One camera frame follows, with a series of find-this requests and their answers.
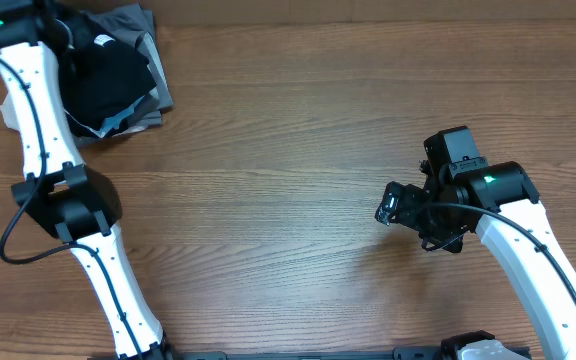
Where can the light blue folded t-shirt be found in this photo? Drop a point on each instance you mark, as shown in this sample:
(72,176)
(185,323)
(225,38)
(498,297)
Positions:
(110,123)

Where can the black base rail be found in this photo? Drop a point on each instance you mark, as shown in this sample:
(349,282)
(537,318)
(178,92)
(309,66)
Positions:
(398,353)

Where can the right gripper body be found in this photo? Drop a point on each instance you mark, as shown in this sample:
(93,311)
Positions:
(427,215)

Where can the black t-shirt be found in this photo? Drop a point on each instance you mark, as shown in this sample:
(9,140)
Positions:
(99,75)

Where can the grey folded garment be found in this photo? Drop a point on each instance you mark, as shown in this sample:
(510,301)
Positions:
(135,26)

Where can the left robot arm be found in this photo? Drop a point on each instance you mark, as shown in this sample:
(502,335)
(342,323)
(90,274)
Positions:
(70,201)

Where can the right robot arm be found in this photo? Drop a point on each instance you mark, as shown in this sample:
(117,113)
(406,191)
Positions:
(500,204)

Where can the white garment under pile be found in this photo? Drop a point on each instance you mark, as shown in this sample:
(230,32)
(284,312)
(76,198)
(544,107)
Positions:
(8,113)

